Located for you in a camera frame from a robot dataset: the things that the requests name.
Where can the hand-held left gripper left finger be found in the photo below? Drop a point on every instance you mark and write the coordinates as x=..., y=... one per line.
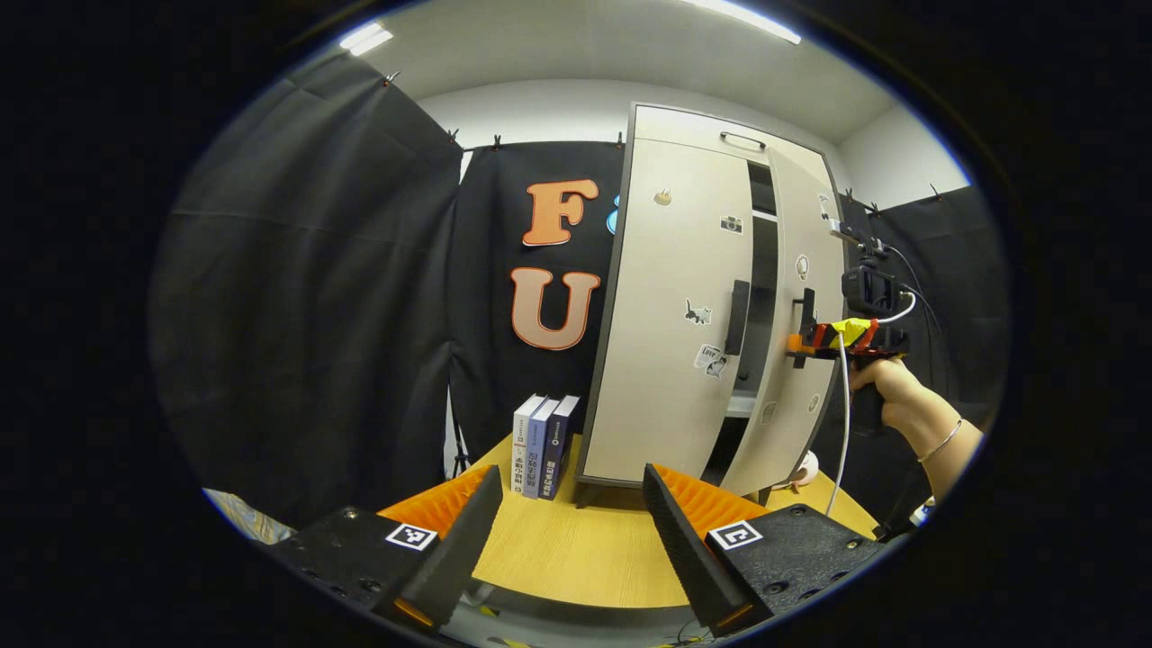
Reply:
x=459, y=549

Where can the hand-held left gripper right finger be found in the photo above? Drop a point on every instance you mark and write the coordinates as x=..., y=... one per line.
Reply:
x=688, y=549

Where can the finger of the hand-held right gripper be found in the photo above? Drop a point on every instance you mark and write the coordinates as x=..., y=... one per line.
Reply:
x=803, y=343

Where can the beige cabinet door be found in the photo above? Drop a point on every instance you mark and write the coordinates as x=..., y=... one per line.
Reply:
x=792, y=432
x=666, y=297

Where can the beige double-door shoe cabinet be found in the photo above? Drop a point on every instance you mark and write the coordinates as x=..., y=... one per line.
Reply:
x=684, y=126

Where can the black backdrop stand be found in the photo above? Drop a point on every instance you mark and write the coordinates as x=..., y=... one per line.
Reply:
x=459, y=445

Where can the pale round object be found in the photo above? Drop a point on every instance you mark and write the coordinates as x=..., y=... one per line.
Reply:
x=807, y=470

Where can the light blue book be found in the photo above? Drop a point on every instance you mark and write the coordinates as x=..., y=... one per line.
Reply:
x=537, y=445

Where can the dark blue book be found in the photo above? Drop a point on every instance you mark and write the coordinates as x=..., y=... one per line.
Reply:
x=556, y=450

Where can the white printed packet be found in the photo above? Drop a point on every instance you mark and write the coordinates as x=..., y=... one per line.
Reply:
x=920, y=515

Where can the pale patterned cloth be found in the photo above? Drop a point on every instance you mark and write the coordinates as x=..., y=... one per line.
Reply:
x=243, y=520

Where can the black backdrop cloth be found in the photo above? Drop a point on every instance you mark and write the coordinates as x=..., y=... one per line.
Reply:
x=306, y=315

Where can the long ceiling light panel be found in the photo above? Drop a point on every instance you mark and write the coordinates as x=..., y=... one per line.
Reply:
x=747, y=18

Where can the small ceiling light panel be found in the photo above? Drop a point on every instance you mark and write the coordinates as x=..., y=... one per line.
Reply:
x=366, y=39

